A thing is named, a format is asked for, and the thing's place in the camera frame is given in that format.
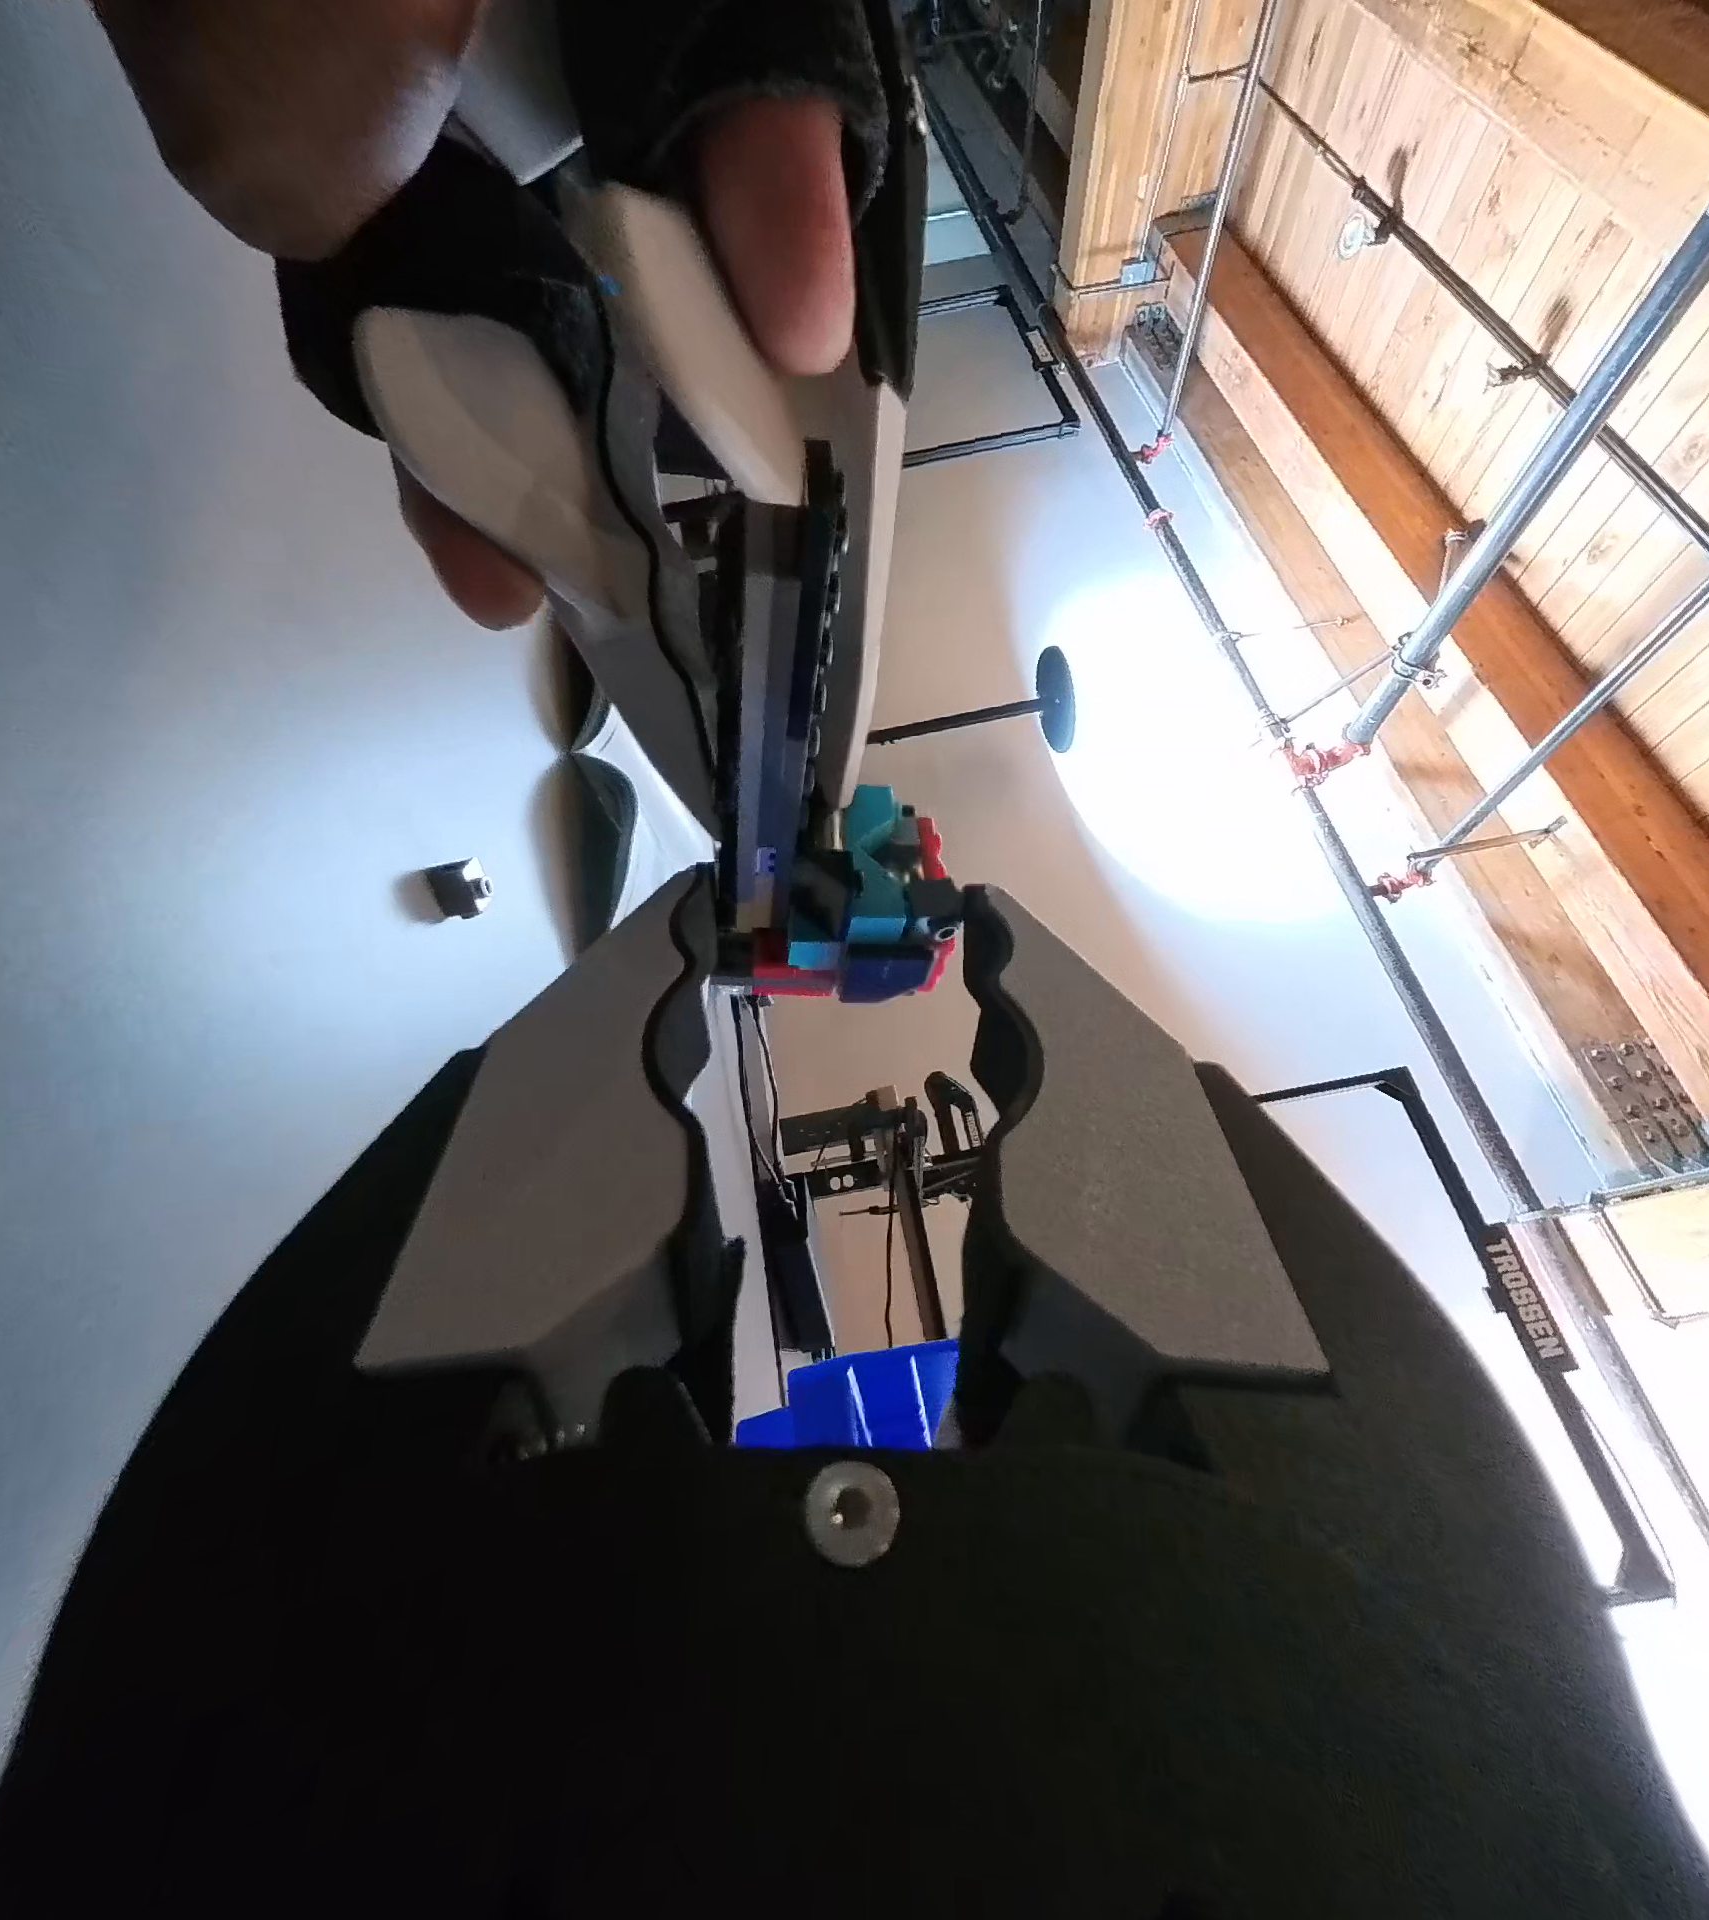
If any toy brick model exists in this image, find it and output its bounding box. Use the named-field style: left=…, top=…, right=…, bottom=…
left=711, top=445, right=969, bottom=1009

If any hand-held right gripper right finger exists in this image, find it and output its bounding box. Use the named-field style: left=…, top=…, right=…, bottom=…
left=962, top=883, right=1334, bottom=1399

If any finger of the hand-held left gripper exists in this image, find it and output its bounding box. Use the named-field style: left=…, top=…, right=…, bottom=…
left=811, top=382, right=916, bottom=842
left=546, top=382, right=730, bottom=846

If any silver ceiling pipe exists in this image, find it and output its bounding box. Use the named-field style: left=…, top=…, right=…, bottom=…
left=1401, top=478, right=1709, bottom=880
left=1167, top=0, right=1284, bottom=440
left=1341, top=69, right=1709, bottom=751

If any large blue storage bin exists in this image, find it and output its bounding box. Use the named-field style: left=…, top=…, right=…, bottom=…
left=733, top=1340, right=967, bottom=1453

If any black metal frame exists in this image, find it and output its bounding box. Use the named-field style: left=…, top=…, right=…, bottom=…
left=1253, top=1068, right=1677, bottom=1604

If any black floor lamp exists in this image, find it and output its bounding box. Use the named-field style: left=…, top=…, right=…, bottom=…
left=868, top=643, right=1080, bottom=755

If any metal beam bracket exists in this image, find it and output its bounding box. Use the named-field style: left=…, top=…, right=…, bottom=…
left=1576, top=1034, right=1709, bottom=1186

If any person's left hand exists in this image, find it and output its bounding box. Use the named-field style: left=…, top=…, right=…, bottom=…
left=89, top=0, right=857, bottom=637

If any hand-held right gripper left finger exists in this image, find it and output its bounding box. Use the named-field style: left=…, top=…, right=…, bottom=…
left=350, top=866, right=738, bottom=1389

